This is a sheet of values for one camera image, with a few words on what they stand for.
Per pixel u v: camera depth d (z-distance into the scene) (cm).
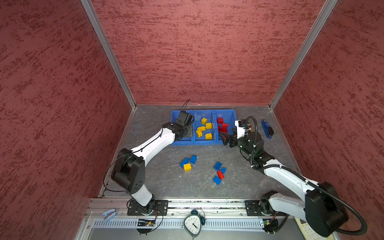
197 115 112
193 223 67
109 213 71
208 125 105
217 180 83
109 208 76
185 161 89
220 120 110
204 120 107
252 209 73
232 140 71
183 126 67
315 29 79
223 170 87
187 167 87
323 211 41
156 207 74
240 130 70
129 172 44
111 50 88
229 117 110
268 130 103
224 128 104
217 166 89
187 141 93
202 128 103
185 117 67
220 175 85
